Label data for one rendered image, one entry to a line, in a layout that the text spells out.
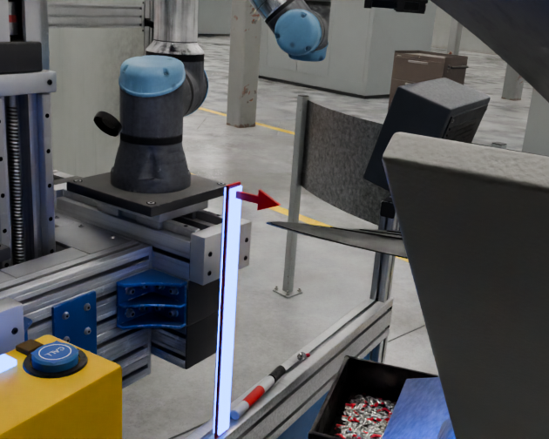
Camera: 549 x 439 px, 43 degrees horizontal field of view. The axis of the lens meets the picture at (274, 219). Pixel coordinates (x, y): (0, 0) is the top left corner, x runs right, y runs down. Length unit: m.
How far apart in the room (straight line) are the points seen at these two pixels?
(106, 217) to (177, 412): 1.27
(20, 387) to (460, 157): 0.50
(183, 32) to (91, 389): 0.90
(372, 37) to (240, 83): 3.40
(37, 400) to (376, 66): 10.09
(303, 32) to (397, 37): 9.68
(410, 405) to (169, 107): 0.73
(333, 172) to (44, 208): 1.88
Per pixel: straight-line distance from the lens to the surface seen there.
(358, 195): 2.85
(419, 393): 0.76
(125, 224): 1.33
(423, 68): 7.55
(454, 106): 1.29
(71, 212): 1.45
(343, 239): 0.65
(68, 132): 2.58
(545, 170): 0.20
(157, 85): 1.26
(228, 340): 0.86
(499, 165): 0.20
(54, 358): 0.65
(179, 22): 1.40
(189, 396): 2.60
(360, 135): 2.81
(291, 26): 1.20
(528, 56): 0.51
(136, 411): 2.53
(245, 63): 7.44
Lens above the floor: 1.40
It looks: 18 degrees down
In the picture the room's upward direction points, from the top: 4 degrees clockwise
